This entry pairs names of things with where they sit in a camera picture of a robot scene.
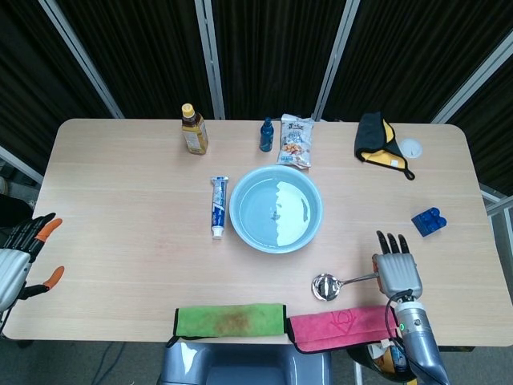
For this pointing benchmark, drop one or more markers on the metal ladle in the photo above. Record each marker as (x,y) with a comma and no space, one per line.
(324,286)

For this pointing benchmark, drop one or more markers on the white snack bag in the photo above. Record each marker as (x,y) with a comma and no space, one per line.
(294,144)

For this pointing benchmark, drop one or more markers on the blue toy building block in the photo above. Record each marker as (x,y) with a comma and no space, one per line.
(429,222)

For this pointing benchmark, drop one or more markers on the grey robot torso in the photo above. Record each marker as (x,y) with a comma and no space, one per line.
(248,365)

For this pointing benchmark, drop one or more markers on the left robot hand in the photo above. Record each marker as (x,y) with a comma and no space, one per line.
(12,264)

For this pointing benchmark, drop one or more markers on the grey metal partition post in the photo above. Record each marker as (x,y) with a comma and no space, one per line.
(473,76)
(497,202)
(82,60)
(210,60)
(20,164)
(336,60)

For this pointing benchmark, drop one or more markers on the grey and yellow cloth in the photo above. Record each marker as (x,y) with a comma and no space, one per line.
(370,132)

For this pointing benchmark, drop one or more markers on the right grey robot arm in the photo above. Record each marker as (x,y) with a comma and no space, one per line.
(421,345)

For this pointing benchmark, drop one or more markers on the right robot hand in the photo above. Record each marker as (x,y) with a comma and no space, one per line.
(398,272)

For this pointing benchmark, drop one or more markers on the light blue bowl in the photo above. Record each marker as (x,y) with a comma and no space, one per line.
(256,208)

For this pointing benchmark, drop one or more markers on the white round table cap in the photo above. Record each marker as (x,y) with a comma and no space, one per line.
(413,149)

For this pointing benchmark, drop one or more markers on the pink microfibre cloth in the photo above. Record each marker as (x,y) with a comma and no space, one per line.
(340,329)

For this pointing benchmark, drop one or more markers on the small blue spray bottle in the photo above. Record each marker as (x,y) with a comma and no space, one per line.
(266,136)

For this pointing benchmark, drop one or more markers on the green microfibre cloth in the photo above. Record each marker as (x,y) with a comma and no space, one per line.
(228,318)

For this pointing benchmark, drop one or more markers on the white blue toothpaste tube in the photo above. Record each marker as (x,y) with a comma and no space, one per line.
(219,204)

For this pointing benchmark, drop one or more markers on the yellow capped tea bottle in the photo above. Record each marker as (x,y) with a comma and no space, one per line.
(195,136)

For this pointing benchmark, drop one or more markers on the black waste bin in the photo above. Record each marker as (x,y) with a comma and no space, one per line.
(360,361)

